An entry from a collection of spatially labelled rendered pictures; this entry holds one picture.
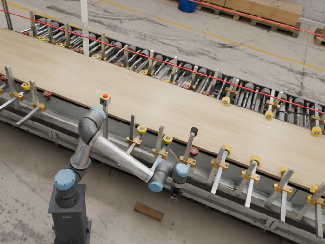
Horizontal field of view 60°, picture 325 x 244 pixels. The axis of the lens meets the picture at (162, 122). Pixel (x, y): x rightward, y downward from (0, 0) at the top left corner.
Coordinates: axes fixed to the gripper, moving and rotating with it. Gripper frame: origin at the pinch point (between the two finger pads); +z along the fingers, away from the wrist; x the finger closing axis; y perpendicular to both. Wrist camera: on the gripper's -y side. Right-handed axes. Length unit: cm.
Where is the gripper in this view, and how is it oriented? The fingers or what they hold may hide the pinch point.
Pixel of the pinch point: (174, 197)
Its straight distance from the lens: 220.2
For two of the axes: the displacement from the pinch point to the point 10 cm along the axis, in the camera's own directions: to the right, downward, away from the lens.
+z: -1.3, 7.4, 6.6
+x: 9.2, 3.4, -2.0
